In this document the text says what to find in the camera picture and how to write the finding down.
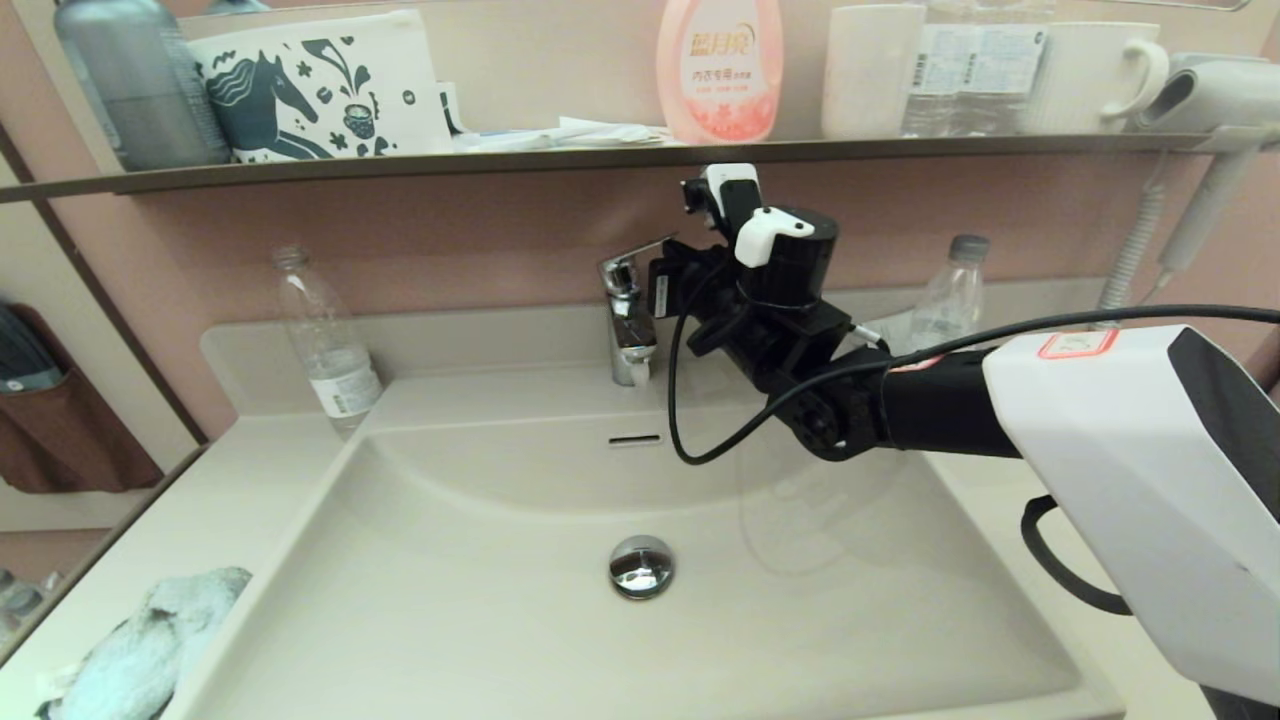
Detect chrome sink faucet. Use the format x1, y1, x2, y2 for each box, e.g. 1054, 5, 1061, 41
598, 237, 674, 388

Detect fluffy pale blue cloth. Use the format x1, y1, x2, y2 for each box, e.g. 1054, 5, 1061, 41
35, 566, 253, 720

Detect white sink basin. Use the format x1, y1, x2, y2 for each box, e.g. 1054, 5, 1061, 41
190, 398, 1086, 720

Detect small printed paper card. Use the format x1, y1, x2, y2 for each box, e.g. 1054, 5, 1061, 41
868, 314, 919, 353

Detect white paper packets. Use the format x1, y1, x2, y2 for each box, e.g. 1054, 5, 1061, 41
452, 117, 681, 154

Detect pink detergent bottle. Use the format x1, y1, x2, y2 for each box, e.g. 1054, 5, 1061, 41
656, 0, 784, 145

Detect clear plastic bottle grey cap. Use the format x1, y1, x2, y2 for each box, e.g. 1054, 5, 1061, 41
905, 234, 991, 353

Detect chrome drain stopper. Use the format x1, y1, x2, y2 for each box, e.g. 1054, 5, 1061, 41
608, 535, 675, 601

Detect clear plastic bottle without cap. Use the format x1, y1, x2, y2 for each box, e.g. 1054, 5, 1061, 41
272, 245, 385, 439

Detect white pouch horse print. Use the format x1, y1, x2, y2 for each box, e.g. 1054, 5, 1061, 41
187, 10, 453, 164

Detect white hair dryer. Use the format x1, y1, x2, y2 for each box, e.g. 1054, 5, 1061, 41
1135, 52, 1280, 276

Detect grey matte bottle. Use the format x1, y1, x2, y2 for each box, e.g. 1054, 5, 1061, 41
54, 0, 233, 173

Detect brown hanging fabric bag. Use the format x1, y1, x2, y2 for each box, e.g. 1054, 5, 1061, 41
0, 303, 166, 495

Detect dark item in bag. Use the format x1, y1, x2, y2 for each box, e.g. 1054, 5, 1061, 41
0, 298, 67, 394

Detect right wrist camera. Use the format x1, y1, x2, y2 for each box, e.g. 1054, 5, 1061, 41
683, 163, 763, 246

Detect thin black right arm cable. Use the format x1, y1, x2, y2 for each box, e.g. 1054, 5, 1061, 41
667, 270, 1280, 467

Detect grey metal wall shelf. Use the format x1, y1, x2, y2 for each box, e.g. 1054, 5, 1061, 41
0, 132, 1280, 205

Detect white cup without handle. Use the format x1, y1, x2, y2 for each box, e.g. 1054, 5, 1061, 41
820, 4, 926, 140

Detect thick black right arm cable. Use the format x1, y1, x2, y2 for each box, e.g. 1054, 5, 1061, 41
1020, 494, 1136, 617

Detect white coiled dryer cord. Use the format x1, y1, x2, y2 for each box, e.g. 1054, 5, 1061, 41
1095, 155, 1176, 313

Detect white mug with handle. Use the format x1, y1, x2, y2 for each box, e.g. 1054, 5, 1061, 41
1020, 22, 1169, 135

